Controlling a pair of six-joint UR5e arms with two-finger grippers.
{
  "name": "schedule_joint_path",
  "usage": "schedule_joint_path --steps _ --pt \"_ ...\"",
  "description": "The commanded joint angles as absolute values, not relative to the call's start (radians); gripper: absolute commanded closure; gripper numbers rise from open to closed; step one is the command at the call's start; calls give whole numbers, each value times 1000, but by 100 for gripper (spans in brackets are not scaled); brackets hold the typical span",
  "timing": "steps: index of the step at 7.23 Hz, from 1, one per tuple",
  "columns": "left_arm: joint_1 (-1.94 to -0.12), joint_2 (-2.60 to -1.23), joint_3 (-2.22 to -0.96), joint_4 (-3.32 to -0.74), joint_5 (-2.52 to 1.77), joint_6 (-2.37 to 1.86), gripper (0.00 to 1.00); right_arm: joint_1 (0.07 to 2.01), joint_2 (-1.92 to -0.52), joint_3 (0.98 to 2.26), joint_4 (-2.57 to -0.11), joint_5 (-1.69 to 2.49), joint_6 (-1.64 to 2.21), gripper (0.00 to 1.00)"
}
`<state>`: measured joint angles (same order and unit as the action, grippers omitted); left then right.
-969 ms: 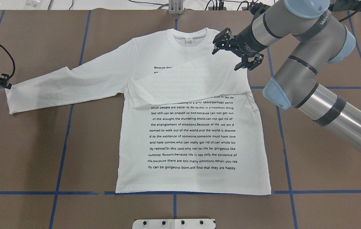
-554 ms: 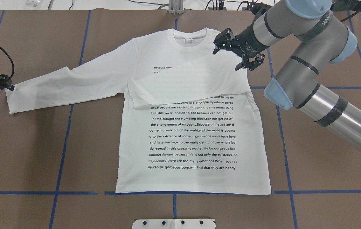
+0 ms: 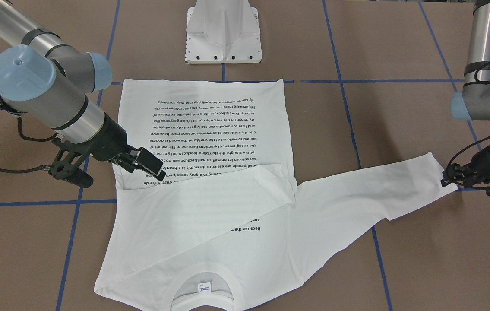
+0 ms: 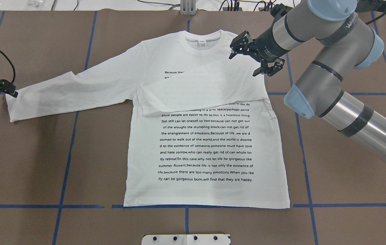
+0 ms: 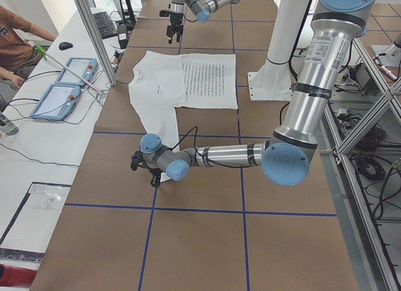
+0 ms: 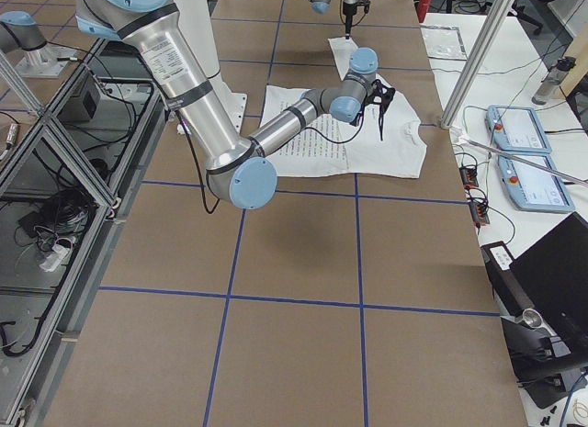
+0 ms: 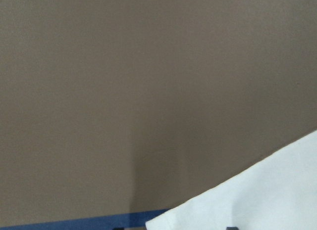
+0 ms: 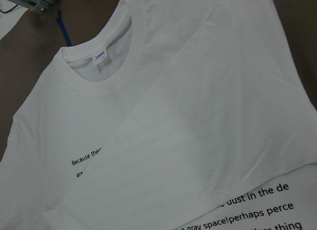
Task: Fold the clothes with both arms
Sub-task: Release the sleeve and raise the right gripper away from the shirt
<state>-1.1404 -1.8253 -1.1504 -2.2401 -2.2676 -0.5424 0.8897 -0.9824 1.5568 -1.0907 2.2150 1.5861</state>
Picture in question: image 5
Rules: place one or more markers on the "blue teach pendant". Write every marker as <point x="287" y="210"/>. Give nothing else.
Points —
<point x="84" y="67"/>
<point x="57" y="102"/>

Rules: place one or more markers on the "aluminium side frame rail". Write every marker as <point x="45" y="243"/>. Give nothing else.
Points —
<point x="360" y="144"/>

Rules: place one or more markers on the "white camera mast with base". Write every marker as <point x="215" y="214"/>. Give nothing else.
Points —
<point x="273" y="80"/>

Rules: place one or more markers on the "black power adapter with label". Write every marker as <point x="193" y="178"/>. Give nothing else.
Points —
<point x="123" y="37"/>

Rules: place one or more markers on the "white long-sleeve printed shirt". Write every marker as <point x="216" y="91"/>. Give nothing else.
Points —
<point x="162" y="83"/>

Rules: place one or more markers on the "stick with green grip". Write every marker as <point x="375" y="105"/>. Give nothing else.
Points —
<point x="44" y="54"/>

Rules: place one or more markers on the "black keyboard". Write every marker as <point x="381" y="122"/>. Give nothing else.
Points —
<point x="105" y="25"/>

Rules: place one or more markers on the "aluminium frame post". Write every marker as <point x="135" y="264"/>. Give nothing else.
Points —
<point x="97" y="42"/>

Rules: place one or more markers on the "upper blue teach pendant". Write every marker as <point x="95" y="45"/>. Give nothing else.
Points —
<point x="84" y="67"/>

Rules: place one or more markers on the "person in brown shirt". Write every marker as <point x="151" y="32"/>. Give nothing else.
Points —
<point x="18" y="58"/>

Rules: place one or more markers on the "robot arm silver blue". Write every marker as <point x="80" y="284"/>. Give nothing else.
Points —
<point x="202" y="10"/>
<point x="285" y="158"/>

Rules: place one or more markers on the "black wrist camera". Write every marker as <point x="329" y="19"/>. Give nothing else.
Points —
<point x="138" y="161"/>
<point x="164" y="13"/>

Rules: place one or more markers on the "lower blue teach pendant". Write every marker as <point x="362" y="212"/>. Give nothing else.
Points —
<point x="57" y="102"/>

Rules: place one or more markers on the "black computer mouse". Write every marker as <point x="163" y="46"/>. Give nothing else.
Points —
<point x="65" y="45"/>

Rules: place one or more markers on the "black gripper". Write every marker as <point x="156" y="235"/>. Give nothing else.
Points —
<point x="173" y="19"/>
<point x="152" y="171"/>

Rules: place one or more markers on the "clear plastic document sleeve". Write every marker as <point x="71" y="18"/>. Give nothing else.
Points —
<point x="28" y="233"/>

